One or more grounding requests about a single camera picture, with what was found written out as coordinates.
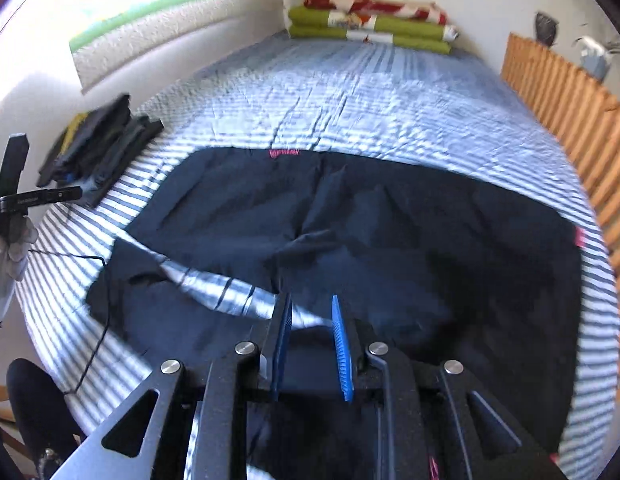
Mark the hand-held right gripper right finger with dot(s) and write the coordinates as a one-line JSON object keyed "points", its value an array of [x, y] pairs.
{"points": [[342, 355]]}

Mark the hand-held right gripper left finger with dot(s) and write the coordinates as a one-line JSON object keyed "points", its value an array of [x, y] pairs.
{"points": [[280, 350]]}

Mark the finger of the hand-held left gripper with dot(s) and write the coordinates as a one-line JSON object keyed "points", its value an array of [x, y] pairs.
{"points": [[62, 194]]}

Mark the black pants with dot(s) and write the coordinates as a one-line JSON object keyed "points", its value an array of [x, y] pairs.
{"points": [[390, 220]]}

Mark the person's left hand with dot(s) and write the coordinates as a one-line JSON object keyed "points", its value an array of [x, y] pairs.
{"points": [[15, 257]]}

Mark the stack of folded dark clothes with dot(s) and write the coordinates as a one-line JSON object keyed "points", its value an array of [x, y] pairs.
{"points": [[95, 145]]}

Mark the blue striped quilted blanket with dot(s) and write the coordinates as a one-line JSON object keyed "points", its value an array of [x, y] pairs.
{"points": [[390, 100]]}

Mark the green folded blanket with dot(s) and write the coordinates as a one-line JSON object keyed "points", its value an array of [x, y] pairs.
{"points": [[415, 30]]}

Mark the red patterned folded blanket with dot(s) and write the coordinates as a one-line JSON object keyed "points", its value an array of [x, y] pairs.
{"points": [[375, 7]]}

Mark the dark ceramic pot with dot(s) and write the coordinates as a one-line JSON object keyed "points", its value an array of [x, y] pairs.
{"points": [[546, 27]]}

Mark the white potted plant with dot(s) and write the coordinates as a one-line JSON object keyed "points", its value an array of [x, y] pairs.
{"points": [[594, 57]]}

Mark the green landscape wall poster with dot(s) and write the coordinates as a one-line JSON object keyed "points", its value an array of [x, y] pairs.
{"points": [[150, 15]]}

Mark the wooden slatted bed rail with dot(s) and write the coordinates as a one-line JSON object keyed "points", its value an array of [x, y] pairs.
{"points": [[575, 105]]}

